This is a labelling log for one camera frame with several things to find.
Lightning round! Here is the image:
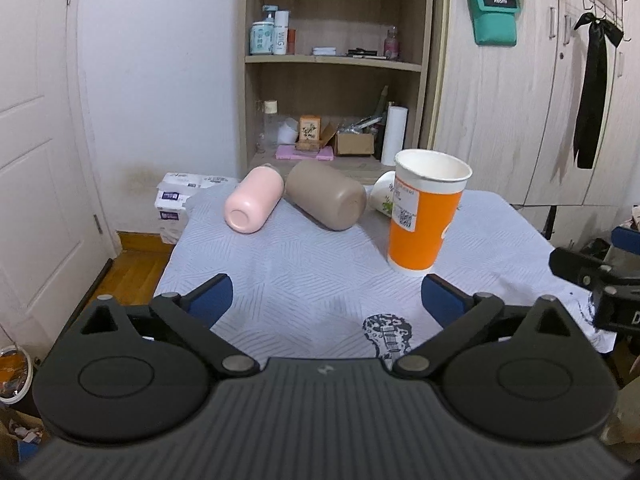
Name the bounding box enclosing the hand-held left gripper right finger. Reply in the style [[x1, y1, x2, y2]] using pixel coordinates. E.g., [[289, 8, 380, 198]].
[[392, 274, 581, 380]]

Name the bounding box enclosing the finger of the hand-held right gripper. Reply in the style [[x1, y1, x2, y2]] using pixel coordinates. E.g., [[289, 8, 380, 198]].
[[548, 247, 617, 291]]

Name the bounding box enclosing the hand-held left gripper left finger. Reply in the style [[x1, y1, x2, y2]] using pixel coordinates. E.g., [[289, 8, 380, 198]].
[[75, 273, 261, 380]]

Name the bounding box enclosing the orange paper cup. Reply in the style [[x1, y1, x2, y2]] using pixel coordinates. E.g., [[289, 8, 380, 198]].
[[387, 149, 473, 278]]

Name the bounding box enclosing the pink plastic cup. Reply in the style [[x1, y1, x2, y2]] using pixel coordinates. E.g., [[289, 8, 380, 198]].
[[224, 164, 286, 234]]

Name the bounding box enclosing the white paper cup green print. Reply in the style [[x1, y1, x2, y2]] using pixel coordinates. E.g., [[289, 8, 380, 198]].
[[367, 170, 399, 218]]

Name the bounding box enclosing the taupe plastic cup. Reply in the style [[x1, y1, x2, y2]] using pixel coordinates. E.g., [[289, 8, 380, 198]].
[[285, 160, 368, 232]]

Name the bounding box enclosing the pale blue patterned tablecloth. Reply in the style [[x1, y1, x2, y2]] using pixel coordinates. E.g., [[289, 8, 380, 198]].
[[152, 180, 618, 361]]

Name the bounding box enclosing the white tissue paper pack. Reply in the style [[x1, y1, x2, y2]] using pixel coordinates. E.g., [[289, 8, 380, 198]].
[[153, 172, 241, 246]]

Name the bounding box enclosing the pink flat box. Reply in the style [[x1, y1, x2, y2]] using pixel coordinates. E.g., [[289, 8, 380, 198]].
[[276, 144, 335, 162]]

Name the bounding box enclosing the black ribbon bow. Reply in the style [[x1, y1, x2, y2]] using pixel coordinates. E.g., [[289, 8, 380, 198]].
[[572, 11, 625, 170]]

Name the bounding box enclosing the white paper towel roll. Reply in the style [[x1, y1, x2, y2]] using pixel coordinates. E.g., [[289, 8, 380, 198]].
[[381, 105, 409, 167]]

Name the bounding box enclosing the beige wardrobe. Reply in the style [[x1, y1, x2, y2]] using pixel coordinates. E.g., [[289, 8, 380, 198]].
[[430, 0, 640, 211]]

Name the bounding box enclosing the open cardboard box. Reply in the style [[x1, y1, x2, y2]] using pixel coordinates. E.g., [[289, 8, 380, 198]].
[[334, 129, 375, 157]]

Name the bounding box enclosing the clear bottle cream cap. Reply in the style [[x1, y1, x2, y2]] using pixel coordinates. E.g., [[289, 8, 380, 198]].
[[256, 100, 279, 154]]

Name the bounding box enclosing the brown small printed box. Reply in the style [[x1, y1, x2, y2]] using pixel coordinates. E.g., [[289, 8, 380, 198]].
[[299, 116, 321, 144]]

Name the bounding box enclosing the white trash bin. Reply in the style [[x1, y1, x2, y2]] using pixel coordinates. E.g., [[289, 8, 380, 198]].
[[0, 345, 35, 406]]

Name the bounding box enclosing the white door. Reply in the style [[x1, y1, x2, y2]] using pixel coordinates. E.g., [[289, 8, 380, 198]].
[[0, 0, 118, 356]]

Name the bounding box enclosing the wooden shelf unit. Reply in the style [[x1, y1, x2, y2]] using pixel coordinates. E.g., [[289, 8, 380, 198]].
[[237, 0, 436, 186]]

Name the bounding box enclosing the teal bag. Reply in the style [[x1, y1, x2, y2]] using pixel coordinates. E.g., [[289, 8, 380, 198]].
[[468, 0, 521, 47]]

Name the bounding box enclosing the white tube bottle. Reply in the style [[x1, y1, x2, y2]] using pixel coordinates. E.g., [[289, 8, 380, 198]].
[[273, 11, 290, 56]]

